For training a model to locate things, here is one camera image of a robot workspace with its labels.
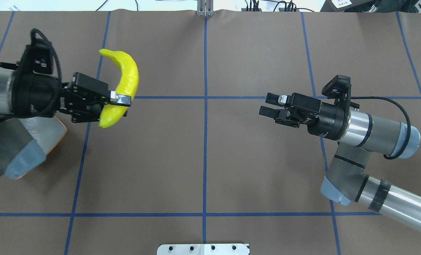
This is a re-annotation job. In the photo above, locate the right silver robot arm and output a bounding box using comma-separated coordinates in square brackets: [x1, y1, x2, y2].
[259, 92, 421, 232]

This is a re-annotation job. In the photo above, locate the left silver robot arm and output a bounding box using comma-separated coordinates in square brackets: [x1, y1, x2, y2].
[0, 65, 138, 179]

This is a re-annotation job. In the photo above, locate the aluminium frame post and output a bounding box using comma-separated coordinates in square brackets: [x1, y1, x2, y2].
[196, 0, 215, 17]

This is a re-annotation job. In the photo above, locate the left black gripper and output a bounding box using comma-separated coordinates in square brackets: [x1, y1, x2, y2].
[12, 72, 131, 123]

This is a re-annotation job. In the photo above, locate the black box white label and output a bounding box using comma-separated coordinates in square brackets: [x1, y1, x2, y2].
[320, 0, 377, 12]

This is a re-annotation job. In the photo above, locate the yellow banana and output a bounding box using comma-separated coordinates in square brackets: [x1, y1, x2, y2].
[99, 49, 140, 129]

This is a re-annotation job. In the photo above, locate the white camera stand column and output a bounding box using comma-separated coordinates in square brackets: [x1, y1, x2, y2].
[157, 243, 250, 255]

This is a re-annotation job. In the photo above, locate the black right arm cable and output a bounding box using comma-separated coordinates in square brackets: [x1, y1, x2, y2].
[351, 96, 411, 160]

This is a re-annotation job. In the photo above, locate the grey square plate orange rim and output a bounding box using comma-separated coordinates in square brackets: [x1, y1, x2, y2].
[16, 115, 68, 180]

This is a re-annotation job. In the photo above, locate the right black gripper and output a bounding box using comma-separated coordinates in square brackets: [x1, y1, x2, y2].
[259, 93, 349, 140]

